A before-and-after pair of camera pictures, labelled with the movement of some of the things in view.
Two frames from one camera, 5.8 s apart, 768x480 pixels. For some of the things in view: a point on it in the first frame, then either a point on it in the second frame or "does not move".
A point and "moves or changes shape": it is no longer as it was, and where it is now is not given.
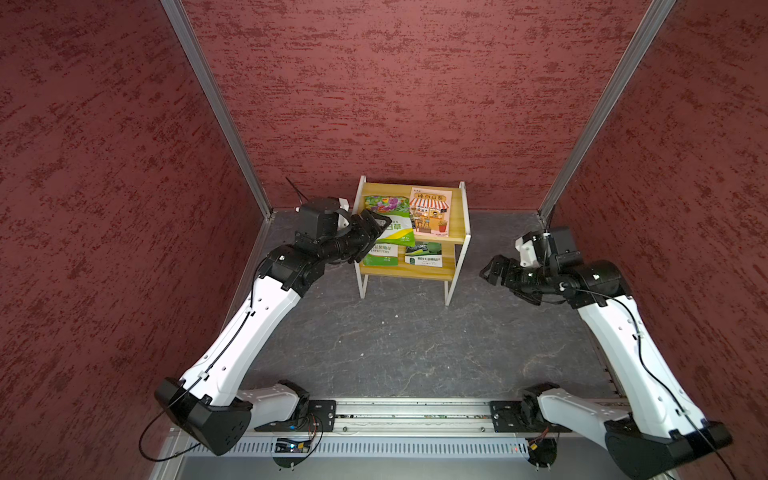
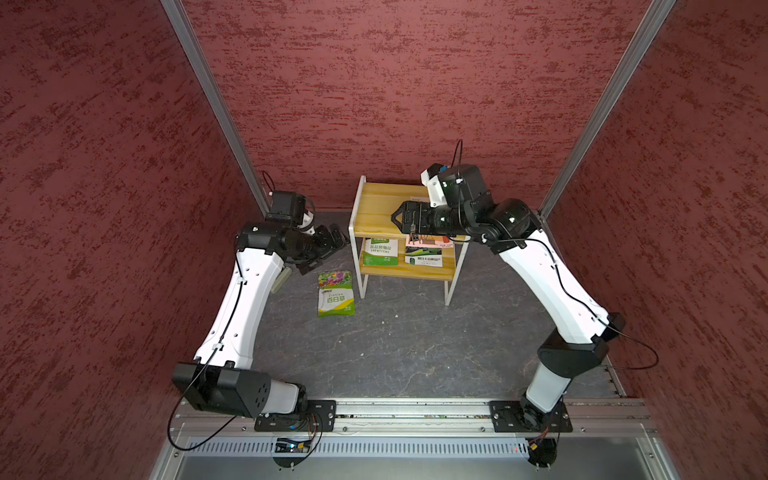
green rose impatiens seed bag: (383, 255) does not move
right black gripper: (509, 276) to (410, 215)
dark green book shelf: (427, 254) does not move
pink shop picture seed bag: (431, 211) moves or changes shape
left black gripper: (373, 229) to (326, 246)
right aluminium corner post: (652, 21) does not move
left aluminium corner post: (184, 28) does not move
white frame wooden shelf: (426, 239) does not move
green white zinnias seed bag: (398, 209) to (335, 293)
